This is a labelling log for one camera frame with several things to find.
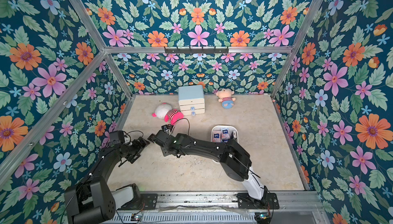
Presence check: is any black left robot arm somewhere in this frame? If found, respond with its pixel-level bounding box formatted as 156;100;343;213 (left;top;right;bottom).
64;130;150;224

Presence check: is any black packet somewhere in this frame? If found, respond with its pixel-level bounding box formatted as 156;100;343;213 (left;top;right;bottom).
232;131;237;141
166;124;174;133

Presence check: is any white blue tissue pack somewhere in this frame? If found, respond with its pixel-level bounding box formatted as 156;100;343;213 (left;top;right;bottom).
221;127;231;141

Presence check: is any black hook rail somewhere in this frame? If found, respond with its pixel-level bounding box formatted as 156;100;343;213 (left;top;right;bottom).
164;46;229;55

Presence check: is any white oval storage tray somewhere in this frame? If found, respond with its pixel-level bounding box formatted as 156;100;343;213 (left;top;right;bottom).
211;125;238;143

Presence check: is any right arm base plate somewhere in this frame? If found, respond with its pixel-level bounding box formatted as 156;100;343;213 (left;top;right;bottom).
236;192;280;210

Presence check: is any pink tissue pack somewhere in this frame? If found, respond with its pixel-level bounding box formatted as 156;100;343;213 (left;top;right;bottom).
211;130;222;143

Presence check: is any small blue-top drawer cabinet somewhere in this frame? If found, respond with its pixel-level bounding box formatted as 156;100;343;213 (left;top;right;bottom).
178;85;205;116

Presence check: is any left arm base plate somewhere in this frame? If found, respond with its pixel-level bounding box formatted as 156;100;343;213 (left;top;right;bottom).
120;193;158;211

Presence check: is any white pink plush toy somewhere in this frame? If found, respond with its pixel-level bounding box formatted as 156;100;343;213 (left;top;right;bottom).
152;103;184;125

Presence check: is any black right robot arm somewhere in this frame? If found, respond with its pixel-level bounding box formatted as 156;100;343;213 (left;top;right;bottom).
148;130;268;202

